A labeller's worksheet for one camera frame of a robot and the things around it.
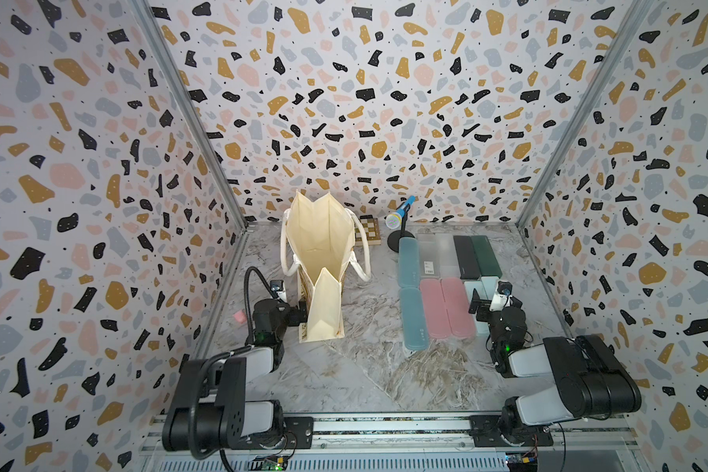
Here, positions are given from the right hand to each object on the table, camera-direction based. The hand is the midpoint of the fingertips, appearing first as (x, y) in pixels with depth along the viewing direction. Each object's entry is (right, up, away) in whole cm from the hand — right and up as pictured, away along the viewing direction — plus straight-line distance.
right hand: (495, 291), depth 90 cm
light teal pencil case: (-4, -11, 0) cm, 12 cm away
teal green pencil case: (-24, -11, +5) cm, 27 cm away
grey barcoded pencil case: (-16, +11, +20) cm, 28 cm away
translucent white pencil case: (-9, +7, +19) cm, 22 cm away
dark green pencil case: (+5, +9, +20) cm, 23 cm away
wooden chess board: (-38, +20, +27) cm, 50 cm away
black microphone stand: (-29, +18, +26) cm, 43 cm away
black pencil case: (-2, +9, +19) cm, 21 cm away
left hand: (-63, -2, +1) cm, 63 cm away
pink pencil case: (-17, -6, +7) cm, 19 cm away
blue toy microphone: (-31, +22, +5) cm, 38 cm away
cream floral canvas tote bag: (-57, +15, +12) cm, 60 cm away
